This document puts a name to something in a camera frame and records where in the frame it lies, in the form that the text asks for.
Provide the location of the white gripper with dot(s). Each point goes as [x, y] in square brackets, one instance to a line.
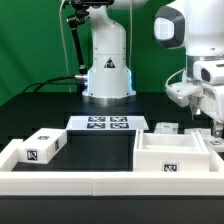
[208, 77]

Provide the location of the white cabinet body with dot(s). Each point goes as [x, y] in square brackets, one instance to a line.
[170, 152]

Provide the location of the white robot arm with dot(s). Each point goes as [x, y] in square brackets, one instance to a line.
[195, 25]

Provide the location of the white cabinet top block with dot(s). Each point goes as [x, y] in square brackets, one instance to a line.
[42, 146]

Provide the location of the white base tag plate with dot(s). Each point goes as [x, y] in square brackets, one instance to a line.
[107, 123]

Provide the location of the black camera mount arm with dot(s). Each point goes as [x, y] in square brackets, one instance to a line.
[81, 14]

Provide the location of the white U-shaped fence frame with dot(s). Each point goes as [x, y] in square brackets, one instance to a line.
[106, 183]

